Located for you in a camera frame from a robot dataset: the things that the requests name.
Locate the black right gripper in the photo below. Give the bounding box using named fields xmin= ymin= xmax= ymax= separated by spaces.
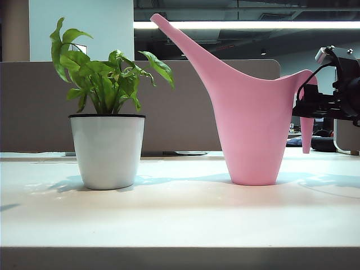
xmin=292 ymin=56 xmax=360 ymax=128

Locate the pink plastic watering can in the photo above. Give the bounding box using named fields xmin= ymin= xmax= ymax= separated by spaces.
xmin=149 ymin=13 xmax=319 ymax=187

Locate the white plant pot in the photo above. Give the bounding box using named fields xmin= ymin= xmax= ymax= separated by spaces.
xmin=68 ymin=113 xmax=146 ymax=191

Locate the green leafy plant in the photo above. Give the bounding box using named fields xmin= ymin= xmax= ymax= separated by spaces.
xmin=49 ymin=17 xmax=176 ymax=116

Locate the dark blue bag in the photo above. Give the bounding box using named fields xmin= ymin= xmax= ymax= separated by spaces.
xmin=285 ymin=136 xmax=304 ymax=148

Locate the black round cushion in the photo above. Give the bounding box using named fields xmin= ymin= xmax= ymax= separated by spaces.
xmin=310 ymin=136 xmax=338 ymax=153

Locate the white-framed brown partition panel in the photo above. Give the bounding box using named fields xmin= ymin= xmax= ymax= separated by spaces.
xmin=333 ymin=116 xmax=360 ymax=156

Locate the long ceiling light strip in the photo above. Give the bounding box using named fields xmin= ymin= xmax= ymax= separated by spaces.
xmin=133 ymin=20 xmax=360 ymax=30

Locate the brown desk partition panel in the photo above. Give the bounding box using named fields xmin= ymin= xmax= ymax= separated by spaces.
xmin=0 ymin=58 xmax=282 ymax=154

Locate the grey flat partition foot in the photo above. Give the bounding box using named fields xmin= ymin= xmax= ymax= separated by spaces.
xmin=163 ymin=151 xmax=209 ymax=156

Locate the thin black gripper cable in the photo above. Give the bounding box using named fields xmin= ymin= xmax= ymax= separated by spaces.
xmin=295 ymin=62 xmax=336 ymax=105

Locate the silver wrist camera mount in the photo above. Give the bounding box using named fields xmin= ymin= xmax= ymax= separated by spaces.
xmin=314 ymin=44 xmax=360 ymax=67

